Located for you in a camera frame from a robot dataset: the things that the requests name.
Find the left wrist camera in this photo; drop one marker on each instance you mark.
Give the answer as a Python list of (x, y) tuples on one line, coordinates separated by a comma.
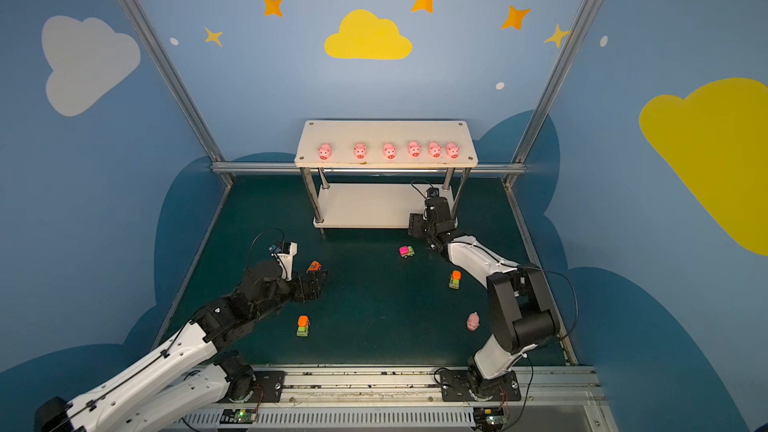
[(284, 252)]

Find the left controller board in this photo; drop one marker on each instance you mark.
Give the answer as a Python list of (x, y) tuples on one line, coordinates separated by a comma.
[(238, 416)]

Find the orange green toy truck right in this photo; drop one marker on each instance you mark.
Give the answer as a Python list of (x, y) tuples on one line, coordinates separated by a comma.
[(454, 281)]

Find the orange green toy truck left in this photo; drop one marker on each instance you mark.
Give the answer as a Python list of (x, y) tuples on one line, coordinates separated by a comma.
[(303, 326)]

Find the left aluminium frame post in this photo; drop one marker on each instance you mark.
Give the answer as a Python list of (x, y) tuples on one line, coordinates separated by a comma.
[(161, 59)]

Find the controller board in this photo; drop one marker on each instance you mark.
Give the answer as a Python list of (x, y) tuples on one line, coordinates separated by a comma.
[(489, 419), (238, 416)]

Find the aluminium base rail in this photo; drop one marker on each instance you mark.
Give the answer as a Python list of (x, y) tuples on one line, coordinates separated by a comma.
[(406, 398)]

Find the orange toy car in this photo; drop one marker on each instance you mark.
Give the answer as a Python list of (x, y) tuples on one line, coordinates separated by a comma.
[(314, 266)]

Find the right aluminium frame post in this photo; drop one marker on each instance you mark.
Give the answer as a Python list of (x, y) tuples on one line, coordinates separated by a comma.
[(580, 26)]

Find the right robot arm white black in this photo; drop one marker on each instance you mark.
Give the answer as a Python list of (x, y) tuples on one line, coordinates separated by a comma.
[(522, 312)]

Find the white two-tier shelf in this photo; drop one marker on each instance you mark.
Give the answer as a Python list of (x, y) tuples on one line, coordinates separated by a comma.
[(369, 147)]

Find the pink green toy car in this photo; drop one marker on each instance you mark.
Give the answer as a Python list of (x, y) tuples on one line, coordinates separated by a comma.
[(406, 251)]

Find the pink pig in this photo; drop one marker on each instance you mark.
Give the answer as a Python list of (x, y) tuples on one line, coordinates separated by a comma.
[(324, 151), (360, 151), (414, 149), (389, 151), (435, 150), (452, 150), (473, 321)]

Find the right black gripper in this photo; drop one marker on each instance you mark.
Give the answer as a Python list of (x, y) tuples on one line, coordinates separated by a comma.
[(419, 225)]

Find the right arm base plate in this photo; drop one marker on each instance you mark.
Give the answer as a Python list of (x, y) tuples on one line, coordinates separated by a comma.
[(468, 385)]

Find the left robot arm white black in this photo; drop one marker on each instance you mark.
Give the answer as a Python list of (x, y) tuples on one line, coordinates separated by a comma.
[(195, 367)]

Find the rear aluminium frame bar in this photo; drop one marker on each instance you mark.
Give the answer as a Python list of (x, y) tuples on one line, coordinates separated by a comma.
[(269, 168)]

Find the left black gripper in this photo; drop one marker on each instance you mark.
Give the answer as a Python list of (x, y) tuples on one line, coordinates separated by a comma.
[(308, 285)]

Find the orange green toy truck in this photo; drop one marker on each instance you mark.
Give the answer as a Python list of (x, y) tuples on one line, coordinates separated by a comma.
[(454, 281), (303, 326)]

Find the aluminium frame post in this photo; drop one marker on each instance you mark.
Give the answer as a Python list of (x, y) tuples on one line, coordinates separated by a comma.
[(161, 59), (580, 26)]

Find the right controller board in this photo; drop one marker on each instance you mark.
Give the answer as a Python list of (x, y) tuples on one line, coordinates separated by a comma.
[(489, 419)]

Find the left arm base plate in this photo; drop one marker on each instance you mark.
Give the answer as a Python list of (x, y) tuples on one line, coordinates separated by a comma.
[(258, 386)]

